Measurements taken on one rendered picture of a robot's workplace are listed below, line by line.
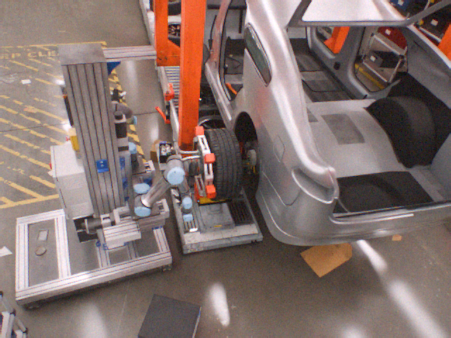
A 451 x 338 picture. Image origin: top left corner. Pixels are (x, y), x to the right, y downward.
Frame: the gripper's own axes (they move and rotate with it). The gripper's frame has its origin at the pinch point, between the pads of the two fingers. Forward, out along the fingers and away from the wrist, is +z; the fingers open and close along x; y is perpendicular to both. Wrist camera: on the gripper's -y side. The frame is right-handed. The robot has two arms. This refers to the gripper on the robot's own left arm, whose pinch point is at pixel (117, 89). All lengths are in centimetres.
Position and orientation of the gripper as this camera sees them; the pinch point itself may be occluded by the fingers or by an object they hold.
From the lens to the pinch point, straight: 354.2
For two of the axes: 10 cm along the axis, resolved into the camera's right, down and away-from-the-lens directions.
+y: -2.5, 7.1, 6.7
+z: -1.2, -7.0, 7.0
